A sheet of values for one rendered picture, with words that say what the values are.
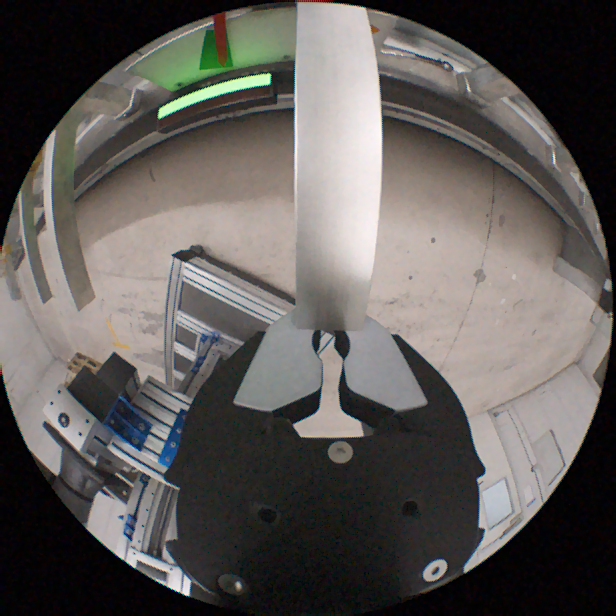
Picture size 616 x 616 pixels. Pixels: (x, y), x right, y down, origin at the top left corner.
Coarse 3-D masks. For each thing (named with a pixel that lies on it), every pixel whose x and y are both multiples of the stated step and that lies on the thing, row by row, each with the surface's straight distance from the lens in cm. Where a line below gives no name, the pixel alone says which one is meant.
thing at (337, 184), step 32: (320, 32) 11; (352, 32) 11; (320, 64) 9; (352, 64) 9; (320, 96) 8; (352, 96) 8; (320, 128) 7; (352, 128) 8; (320, 160) 7; (352, 160) 7; (320, 192) 7; (352, 192) 7; (320, 224) 7; (352, 224) 7; (320, 256) 7; (352, 256) 7; (320, 288) 8; (352, 288) 8; (320, 320) 8; (352, 320) 9
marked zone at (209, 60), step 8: (208, 32) 26; (208, 40) 27; (208, 48) 28; (216, 48) 28; (208, 56) 29; (216, 56) 29; (200, 64) 30; (208, 64) 31; (216, 64) 31; (232, 64) 31
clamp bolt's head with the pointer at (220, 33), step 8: (216, 16) 24; (224, 16) 24; (216, 24) 25; (224, 24) 25; (216, 32) 26; (224, 32) 26; (216, 40) 26; (224, 40) 26; (224, 48) 28; (224, 56) 29; (224, 64) 30
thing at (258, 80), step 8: (240, 80) 30; (248, 80) 30; (256, 80) 29; (264, 80) 29; (208, 88) 32; (216, 88) 31; (224, 88) 30; (232, 88) 30; (240, 88) 29; (192, 96) 32; (200, 96) 32; (208, 96) 31; (168, 104) 35; (176, 104) 34; (184, 104) 33; (160, 112) 35; (168, 112) 34
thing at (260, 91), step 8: (248, 88) 29; (256, 88) 28; (264, 88) 28; (216, 96) 30; (224, 96) 29; (232, 96) 29; (240, 96) 28; (248, 96) 28; (256, 96) 28; (192, 104) 32; (200, 104) 31; (208, 104) 30; (216, 104) 29; (176, 112) 33; (184, 112) 32; (192, 112) 31; (160, 120) 34; (168, 120) 33; (176, 120) 32
